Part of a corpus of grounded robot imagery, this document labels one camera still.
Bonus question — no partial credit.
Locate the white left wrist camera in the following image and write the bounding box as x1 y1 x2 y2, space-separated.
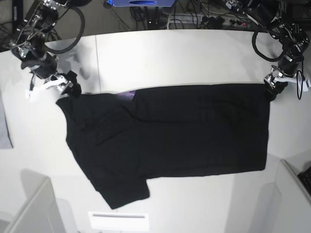
295 70 311 100

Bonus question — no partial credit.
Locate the blue box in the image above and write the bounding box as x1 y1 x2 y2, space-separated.
107 0 175 7

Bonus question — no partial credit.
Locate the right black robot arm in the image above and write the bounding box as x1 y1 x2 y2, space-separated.
9 0 88 99

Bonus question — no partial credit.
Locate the white left partition panel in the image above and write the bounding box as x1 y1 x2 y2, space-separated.
0 169 79 233

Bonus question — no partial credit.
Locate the black T-shirt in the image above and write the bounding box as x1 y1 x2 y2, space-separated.
56 83 270 209

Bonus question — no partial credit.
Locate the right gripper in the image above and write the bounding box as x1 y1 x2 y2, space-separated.
29 55 82 98

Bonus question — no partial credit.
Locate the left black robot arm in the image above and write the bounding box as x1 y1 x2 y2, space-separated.
224 0 311 100

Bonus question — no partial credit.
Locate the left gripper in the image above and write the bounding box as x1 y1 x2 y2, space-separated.
264 57 304 102

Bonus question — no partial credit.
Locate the white partition panel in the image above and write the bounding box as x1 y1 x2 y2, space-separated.
257 159 311 233
0 169 79 233

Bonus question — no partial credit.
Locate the white right partition panel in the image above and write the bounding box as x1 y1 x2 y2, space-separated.
257 159 311 233

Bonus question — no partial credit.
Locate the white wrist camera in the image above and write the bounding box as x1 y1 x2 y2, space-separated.
295 70 311 100
25 85 50 102

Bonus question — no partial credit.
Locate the black keyboard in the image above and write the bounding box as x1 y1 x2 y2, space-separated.
298 167 311 194

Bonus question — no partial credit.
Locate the grey cloth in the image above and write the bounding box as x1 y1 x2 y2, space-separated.
0 96 13 149

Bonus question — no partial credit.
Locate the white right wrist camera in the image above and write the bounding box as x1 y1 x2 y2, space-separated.
25 85 50 102

